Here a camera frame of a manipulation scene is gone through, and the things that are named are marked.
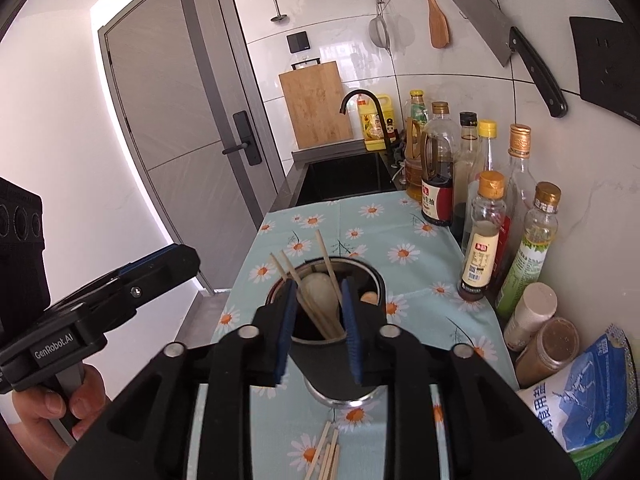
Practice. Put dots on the wooden spatula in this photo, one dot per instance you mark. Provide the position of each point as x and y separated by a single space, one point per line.
439 25

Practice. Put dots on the black sink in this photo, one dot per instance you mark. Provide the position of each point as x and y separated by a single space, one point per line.
345 177

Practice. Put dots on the white spice jar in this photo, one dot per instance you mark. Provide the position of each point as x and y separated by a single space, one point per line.
532 310

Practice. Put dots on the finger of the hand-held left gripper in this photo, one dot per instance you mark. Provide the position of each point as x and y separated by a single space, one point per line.
145 260
165 272

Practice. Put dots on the brown spice jar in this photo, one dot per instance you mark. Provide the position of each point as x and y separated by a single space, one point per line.
550 350

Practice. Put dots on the white and blue salt bag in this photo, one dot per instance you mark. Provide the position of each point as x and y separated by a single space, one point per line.
585 395

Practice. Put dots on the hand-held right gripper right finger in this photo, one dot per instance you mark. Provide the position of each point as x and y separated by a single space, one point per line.
356 340

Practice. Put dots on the blue daisy print tablecloth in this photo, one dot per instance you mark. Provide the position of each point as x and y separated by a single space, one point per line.
400 280

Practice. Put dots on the black faucet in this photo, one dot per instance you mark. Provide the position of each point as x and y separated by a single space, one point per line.
382 120

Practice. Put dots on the small black wall switch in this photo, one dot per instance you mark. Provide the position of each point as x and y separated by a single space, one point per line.
298 42

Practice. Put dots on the tall clear gold cap bottle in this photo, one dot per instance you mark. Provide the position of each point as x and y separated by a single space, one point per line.
520 170

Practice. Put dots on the white ceramic spoon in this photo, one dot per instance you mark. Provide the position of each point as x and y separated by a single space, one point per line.
320 292

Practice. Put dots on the yellow dish soap bottle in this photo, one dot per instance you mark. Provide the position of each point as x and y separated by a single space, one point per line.
374 125

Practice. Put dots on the metal mesh strainer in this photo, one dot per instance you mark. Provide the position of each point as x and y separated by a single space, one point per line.
380 30

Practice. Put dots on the bamboo cutting board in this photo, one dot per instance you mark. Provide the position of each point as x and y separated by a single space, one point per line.
315 105

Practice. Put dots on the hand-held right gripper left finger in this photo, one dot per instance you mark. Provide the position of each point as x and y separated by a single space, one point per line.
282 340

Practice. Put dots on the grey door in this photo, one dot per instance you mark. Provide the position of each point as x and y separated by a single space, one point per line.
175 110

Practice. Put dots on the green label oil bottle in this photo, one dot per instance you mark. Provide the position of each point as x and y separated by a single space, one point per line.
530 260

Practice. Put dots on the person's left hand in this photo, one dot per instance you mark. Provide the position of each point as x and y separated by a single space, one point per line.
92 395

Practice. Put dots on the large black wall outlet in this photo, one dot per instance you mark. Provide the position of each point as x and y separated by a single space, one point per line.
610 65

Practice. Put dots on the soy sauce bottle red label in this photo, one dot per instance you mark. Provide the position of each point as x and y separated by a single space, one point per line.
437 200

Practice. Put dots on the black cylindrical utensil holder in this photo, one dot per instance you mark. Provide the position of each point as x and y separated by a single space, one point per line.
325 360

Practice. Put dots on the green sugar bag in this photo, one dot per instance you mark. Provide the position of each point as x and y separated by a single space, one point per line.
600 455

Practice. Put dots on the slim yellow cap bottle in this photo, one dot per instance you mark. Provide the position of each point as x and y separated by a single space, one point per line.
487 132

